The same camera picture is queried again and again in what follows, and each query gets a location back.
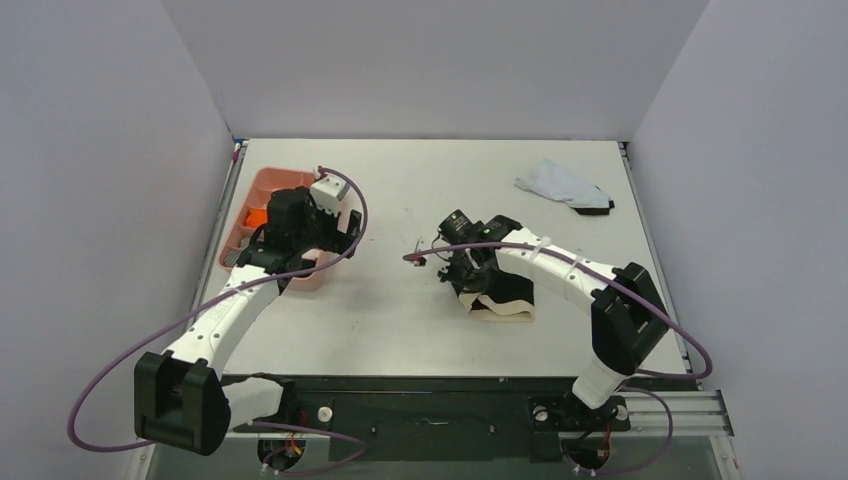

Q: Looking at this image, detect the orange underwear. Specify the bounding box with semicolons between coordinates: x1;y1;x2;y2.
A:
244;208;268;229

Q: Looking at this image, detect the aluminium mounting rail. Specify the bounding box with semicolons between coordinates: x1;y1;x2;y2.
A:
135;389;735;441

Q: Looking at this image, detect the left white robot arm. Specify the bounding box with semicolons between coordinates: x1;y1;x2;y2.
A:
133;175;363;456

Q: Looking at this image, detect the grey striped rolled underwear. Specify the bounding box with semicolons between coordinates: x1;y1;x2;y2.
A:
222;250;241;268

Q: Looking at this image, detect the pink divided storage tray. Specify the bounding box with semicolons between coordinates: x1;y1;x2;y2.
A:
217;167;331;293

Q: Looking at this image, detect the light blue underwear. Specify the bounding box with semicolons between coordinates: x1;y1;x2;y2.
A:
513;159;615;216

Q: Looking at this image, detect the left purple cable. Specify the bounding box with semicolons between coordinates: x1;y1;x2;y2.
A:
66;165;370;479

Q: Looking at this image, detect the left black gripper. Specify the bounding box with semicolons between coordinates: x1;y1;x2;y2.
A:
294;189;361;258

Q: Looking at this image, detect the black underwear beige waistband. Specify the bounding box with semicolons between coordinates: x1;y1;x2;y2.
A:
456;272;536;323

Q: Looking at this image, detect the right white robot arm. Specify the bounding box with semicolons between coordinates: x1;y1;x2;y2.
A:
437;210;669;427

